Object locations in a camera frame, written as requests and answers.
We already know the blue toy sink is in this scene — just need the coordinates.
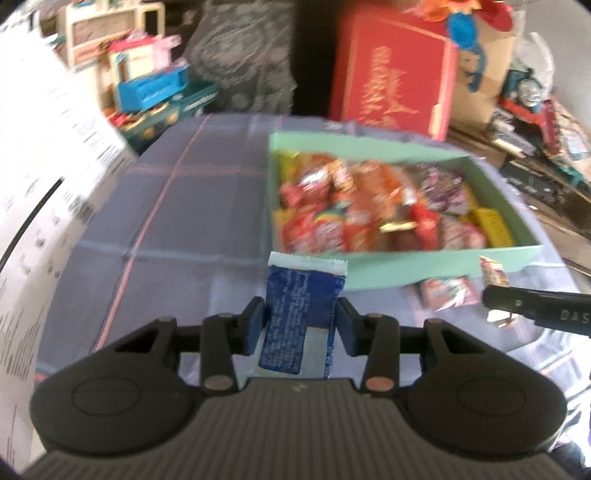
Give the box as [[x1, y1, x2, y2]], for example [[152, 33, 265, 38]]
[[113, 65, 191, 114]]

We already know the white printed instruction sheet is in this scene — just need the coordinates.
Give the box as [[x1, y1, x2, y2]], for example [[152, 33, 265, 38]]
[[0, 28, 137, 467]]

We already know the large orange snack packet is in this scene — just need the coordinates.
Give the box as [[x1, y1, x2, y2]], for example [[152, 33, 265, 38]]
[[353, 161, 407, 213]]

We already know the brown cardboard box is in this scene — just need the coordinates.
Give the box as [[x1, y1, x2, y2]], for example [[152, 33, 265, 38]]
[[450, 28, 518, 134]]

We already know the grey patterned cushion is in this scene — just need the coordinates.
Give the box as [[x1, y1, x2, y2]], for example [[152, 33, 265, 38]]
[[185, 7, 298, 114]]

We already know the small red yellow packet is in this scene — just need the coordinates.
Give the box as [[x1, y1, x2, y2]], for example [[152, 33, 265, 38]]
[[479, 255, 509, 287]]

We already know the pink toy piece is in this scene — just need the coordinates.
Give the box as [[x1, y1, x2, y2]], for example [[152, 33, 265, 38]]
[[108, 34, 183, 84]]

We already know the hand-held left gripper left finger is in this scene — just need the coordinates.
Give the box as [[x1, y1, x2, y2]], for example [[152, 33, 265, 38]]
[[115, 296, 271, 392]]

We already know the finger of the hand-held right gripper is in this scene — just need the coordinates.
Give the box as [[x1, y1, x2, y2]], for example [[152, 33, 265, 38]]
[[482, 285, 541, 325]]

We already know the blue round toy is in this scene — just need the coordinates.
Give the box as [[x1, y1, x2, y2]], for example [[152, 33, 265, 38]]
[[445, 11, 478, 51]]

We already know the red gift box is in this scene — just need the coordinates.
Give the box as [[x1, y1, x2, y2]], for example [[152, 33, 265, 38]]
[[329, 9, 459, 141]]

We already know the mint green cardboard box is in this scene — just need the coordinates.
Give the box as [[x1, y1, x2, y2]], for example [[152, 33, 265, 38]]
[[265, 130, 544, 292]]

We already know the teal toy box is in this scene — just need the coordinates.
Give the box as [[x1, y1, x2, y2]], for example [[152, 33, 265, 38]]
[[122, 80, 220, 155]]

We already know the yellow green snack packet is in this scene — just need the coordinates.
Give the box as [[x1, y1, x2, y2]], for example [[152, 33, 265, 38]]
[[277, 154, 305, 185]]

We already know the blue white snack packet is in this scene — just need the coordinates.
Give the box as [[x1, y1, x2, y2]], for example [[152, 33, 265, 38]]
[[259, 252, 348, 380]]

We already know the pink meat snack packet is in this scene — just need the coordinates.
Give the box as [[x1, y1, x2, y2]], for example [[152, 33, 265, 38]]
[[420, 277, 481, 310]]

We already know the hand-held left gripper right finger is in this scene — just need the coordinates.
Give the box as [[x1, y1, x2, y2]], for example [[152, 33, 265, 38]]
[[336, 296, 488, 394]]

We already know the black electronic device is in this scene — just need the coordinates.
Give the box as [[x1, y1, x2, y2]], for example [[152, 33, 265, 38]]
[[501, 159, 591, 208]]

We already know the blue toy train engine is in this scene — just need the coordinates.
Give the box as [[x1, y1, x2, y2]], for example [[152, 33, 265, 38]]
[[499, 69, 555, 125]]

